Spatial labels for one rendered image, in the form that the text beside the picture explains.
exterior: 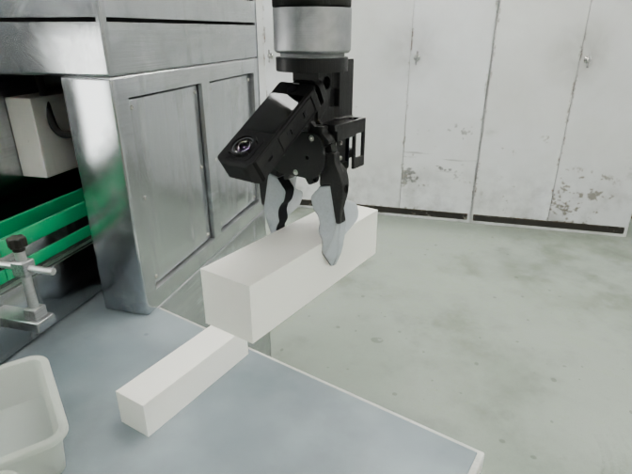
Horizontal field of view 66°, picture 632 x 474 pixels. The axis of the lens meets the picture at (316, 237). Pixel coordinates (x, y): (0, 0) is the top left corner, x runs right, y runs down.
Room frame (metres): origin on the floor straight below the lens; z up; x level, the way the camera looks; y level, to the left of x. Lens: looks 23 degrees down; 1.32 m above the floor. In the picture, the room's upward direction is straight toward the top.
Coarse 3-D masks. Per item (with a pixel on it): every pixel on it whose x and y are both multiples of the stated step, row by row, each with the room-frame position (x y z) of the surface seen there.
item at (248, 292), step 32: (256, 256) 0.44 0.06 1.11; (288, 256) 0.44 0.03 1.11; (320, 256) 0.46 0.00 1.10; (352, 256) 0.52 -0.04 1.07; (224, 288) 0.39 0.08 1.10; (256, 288) 0.38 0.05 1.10; (288, 288) 0.42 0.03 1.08; (320, 288) 0.47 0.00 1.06; (224, 320) 0.39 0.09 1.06; (256, 320) 0.38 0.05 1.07
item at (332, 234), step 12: (324, 192) 0.47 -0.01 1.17; (312, 204) 0.47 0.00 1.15; (324, 204) 0.47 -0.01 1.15; (348, 204) 0.50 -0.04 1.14; (324, 216) 0.47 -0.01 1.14; (348, 216) 0.49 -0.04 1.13; (324, 228) 0.47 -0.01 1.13; (336, 228) 0.46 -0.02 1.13; (348, 228) 0.49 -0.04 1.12; (324, 240) 0.47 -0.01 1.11; (336, 240) 0.46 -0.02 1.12; (324, 252) 0.47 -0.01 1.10; (336, 252) 0.47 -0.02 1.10
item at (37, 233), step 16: (80, 208) 1.01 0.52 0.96; (32, 224) 0.89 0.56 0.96; (48, 224) 0.92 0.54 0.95; (64, 224) 0.95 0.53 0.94; (80, 224) 1.00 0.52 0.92; (0, 240) 0.81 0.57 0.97; (32, 240) 0.87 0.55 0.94; (48, 240) 0.91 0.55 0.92; (64, 240) 0.95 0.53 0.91; (80, 240) 0.99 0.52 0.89; (0, 256) 0.80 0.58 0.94; (32, 256) 0.86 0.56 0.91; (48, 256) 0.90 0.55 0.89; (0, 272) 0.79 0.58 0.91
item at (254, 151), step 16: (272, 96) 0.49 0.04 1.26; (288, 96) 0.48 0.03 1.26; (304, 96) 0.47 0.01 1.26; (256, 112) 0.47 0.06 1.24; (272, 112) 0.46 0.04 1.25; (288, 112) 0.46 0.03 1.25; (304, 112) 0.46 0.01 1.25; (256, 128) 0.45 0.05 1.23; (272, 128) 0.44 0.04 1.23; (288, 128) 0.45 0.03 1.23; (304, 128) 0.47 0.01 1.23; (240, 144) 0.43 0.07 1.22; (256, 144) 0.43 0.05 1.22; (272, 144) 0.43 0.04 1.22; (288, 144) 0.45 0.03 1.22; (224, 160) 0.43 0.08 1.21; (240, 160) 0.42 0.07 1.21; (256, 160) 0.41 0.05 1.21; (272, 160) 0.43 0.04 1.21; (240, 176) 0.42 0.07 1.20; (256, 176) 0.41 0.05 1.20
